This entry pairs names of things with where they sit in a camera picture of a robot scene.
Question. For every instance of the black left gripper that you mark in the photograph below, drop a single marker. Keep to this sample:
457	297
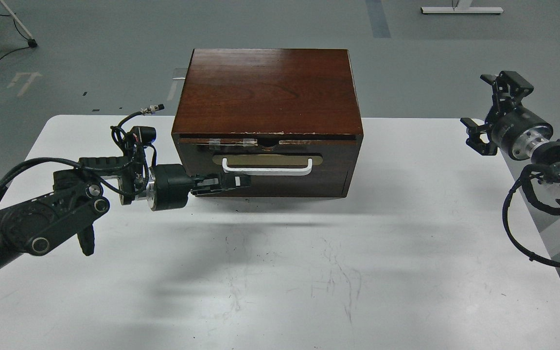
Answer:
170	186

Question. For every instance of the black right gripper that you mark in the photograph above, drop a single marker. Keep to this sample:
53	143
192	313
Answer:
509	126

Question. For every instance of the wooden drawer with white handle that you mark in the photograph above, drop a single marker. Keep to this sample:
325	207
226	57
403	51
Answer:
291	168

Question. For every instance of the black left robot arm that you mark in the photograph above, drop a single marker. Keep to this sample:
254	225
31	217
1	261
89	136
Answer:
77	199

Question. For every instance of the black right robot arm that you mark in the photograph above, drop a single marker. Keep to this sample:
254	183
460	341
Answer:
540	183

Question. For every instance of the dark wooden drawer cabinet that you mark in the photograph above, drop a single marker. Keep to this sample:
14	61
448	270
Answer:
269	95

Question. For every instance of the white desk foot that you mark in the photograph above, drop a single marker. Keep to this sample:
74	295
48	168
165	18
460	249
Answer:
461	7

